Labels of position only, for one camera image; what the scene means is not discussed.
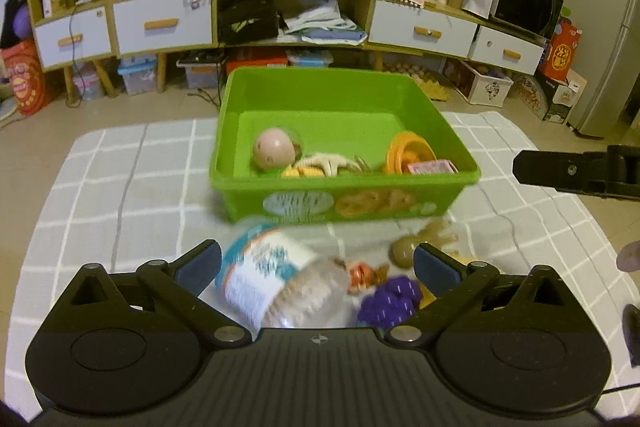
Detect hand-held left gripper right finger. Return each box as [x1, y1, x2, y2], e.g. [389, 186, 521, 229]
[384, 243, 576, 349]

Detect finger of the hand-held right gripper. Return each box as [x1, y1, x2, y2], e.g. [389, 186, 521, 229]
[512, 146, 640, 198]

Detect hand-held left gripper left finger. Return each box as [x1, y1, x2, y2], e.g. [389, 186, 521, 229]
[60, 240, 252, 349]

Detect clear cotton swab jar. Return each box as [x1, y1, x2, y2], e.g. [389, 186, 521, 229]
[215, 224, 358, 330]

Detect small pink box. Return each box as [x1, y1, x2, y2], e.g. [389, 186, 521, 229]
[407, 160, 457, 175]

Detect orange toy lid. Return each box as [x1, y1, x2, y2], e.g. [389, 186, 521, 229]
[384, 132, 437, 175]

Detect toy corn cob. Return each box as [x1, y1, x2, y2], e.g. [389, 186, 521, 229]
[259, 164, 323, 178]

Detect pink clear capsule egg toy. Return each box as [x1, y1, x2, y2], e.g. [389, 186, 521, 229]
[252, 128, 303, 175]

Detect cream starfish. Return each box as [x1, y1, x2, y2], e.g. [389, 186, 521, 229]
[295, 153, 361, 178]

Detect green plastic box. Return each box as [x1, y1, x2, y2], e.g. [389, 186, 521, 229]
[209, 67, 482, 224]

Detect yellow toy pot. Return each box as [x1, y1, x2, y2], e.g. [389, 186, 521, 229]
[419, 251, 506, 310]

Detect brown octopus toy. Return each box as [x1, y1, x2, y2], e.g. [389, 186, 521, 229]
[390, 218, 458, 269]

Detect purple toy grapes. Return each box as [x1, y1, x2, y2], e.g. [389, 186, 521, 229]
[357, 276, 423, 328]

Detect printed cardboard carton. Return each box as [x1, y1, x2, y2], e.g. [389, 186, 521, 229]
[515, 69, 588, 124]

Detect small orange figurine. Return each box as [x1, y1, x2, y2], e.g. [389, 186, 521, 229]
[345, 259, 388, 293]

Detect grey checked tablecloth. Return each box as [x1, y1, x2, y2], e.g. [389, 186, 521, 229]
[5, 111, 640, 427]

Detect white printed storage box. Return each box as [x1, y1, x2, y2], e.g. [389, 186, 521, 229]
[442, 59, 515, 108]

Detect red printed box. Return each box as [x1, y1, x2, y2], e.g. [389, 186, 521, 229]
[537, 19, 583, 82]

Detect white cabinet drawer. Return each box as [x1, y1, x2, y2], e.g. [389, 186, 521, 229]
[112, 0, 213, 55]
[369, 0, 480, 58]
[469, 26, 546, 75]
[32, 6, 112, 70]

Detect silver refrigerator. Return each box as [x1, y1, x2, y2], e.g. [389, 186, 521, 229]
[565, 0, 640, 138]

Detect black microwave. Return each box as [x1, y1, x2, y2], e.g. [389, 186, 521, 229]
[489, 0, 565, 40]

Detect tray of eggs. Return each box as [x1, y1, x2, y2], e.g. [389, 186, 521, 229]
[382, 59, 451, 102]

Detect clear blue-lid storage box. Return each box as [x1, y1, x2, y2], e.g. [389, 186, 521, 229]
[117, 55, 158, 96]

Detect small clear container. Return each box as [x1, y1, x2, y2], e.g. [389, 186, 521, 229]
[72, 62, 103, 102]

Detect black bag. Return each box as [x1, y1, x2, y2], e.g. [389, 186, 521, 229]
[217, 0, 280, 44]

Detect orange printed bag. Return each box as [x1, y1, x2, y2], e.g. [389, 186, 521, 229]
[0, 39, 53, 115]

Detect pile of papers and cloths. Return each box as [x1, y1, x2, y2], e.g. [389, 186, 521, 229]
[279, 0, 368, 45]

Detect purple ball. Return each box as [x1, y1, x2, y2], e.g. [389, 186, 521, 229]
[14, 7, 33, 38]

